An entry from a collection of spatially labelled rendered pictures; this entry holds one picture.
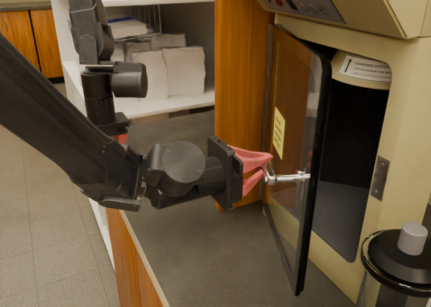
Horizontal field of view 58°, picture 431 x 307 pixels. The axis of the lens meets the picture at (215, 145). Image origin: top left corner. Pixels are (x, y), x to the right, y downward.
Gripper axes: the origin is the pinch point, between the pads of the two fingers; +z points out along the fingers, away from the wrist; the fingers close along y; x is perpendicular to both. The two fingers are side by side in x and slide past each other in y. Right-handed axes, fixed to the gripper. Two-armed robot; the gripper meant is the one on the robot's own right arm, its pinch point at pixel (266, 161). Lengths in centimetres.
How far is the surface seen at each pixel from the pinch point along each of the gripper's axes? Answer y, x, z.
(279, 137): 0.8, 5.6, 6.5
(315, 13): 22.6, 1.5, 8.2
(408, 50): 19.3, -12.8, 12.0
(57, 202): -119, 201, -26
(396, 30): 22.1, -13.2, 8.4
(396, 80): 15.1, -11.9, 12.1
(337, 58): 14.8, 2.8, 15.3
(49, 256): -119, 147, -37
